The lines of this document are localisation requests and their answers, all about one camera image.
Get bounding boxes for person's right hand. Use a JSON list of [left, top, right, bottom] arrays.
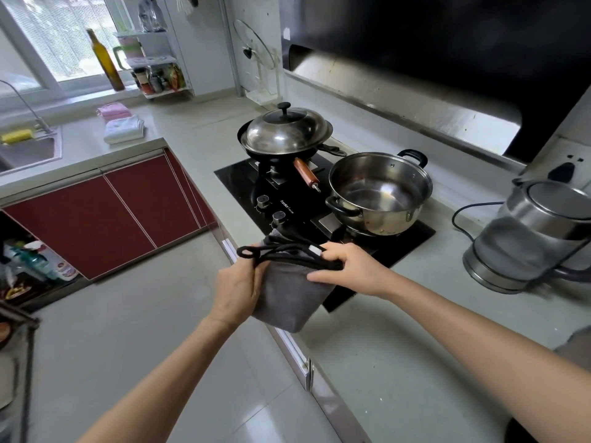
[[306, 241, 398, 300]]

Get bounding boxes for person's left hand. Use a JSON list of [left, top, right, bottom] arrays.
[[207, 260, 271, 328]]

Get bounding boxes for grey microfibre cloth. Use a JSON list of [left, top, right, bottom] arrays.
[[236, 228, 345, 333]]

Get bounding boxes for white banana print cloth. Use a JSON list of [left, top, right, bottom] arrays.
[[103, 116, 147, 145]]

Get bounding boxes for pink muslin cloth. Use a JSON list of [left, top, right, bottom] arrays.
[[95, 102, 134, 121]]

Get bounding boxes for person's right forearm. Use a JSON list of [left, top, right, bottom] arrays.
[[383, 281, 591, 443]]

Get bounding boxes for person's left forearm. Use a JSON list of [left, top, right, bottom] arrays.
[[76, 316, 246, 443]]

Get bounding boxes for stainless steel stockpot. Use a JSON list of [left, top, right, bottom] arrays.
[[325, 148, 434, 237]]

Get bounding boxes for black glass stove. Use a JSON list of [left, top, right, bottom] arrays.
[[214, 151, 436, 314]]

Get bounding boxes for black cooking pot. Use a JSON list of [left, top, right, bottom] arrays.
[[236, 118, 348, 193]]

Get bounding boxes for dark red kitchen cabinet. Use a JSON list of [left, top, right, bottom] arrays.
[[2, 147, 218, 281]]

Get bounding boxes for glass electric kettle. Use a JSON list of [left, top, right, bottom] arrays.
[[462, 178, 591, 295]]

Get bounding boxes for steel domed wok lid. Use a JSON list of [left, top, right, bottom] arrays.
[[241, 102, 334, 156]]

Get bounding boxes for white bottle with red label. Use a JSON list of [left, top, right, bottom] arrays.
[[23, 241, 79, 282]]

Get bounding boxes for green plastic bottle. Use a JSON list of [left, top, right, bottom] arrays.
[[4, 244, 54, 280]]

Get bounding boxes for white lid holder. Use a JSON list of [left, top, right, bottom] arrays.
[[244, 46, 283, 106]]

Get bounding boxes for black plug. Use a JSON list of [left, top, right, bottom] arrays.
[[547, 162, 577, 184]]

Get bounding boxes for black and pink blender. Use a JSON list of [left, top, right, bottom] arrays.
[[503, 327, 591, 443]]

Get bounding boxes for tan and red spice jar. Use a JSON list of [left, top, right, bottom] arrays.
[[134, 67, 156, 96]]

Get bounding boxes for steel range hood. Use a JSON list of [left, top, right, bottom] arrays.
[[278, 0, 591, 174]]

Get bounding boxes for grey metal pipe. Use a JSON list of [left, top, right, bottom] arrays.
[[217, 0, 243, 97]]

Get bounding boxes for white tiered shelf rack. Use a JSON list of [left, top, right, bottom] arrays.
[[99, 0, 195, 100]]

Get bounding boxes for stainless steel sink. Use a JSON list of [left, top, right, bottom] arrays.
[[0, 126, 63, 176]]

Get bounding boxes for metal faucet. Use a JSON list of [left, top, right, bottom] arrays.
[[0, 79, 52, 134]]

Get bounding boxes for glass pot lid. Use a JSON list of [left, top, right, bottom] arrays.
[[233, 18, 280, 70]]

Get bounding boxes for dark green glass bottle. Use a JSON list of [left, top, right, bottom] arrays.
[[86, 28, 126, 92]]

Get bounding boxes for yellow sponge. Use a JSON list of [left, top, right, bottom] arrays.
[[0, 129, 36, 145]]

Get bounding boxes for silver foil bag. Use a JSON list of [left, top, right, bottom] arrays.
[[150, 0, 167, 32], [137, 0, 154, 33]]

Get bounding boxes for black kettle cable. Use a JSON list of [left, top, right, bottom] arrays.
[[451, 201, 507, 243]]

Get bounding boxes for maroon cabinet with steel handle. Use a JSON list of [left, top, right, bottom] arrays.
[[217, 223, 375, 443]]

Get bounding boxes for white wall socket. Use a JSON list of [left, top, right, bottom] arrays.
[[519, 135, 591, 185]]

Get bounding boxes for pink jug with green handle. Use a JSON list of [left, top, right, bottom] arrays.
[[112, 36, 144, 72]]

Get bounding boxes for white window frame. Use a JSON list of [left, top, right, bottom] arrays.
[[0, 0, 139, 105]]

